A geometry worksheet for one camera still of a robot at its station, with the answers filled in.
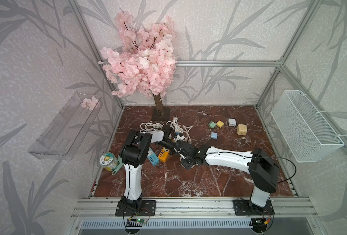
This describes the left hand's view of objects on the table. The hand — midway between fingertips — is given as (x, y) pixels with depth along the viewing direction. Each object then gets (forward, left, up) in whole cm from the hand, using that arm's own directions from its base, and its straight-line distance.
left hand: (185, 153), depth 90 cm
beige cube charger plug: (+17, -39, +3) cm, 42 cm away
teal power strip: (-2, +20, -1) cm, 20 cm away
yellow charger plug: (+25, -26, -2) cm, 36 cm away
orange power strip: (-1, +13, -1) cm, 13 cm away
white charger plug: (+26, -36, -2) cm, 44 cm away
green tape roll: (-7, +44, +4) cm, 45 cm away
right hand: (-4, +1, +2) cm, 4 cm away
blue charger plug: (+14, -20, -1) cm, 24 cm away
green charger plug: (+25, -21, -2) cm, 32 cm away
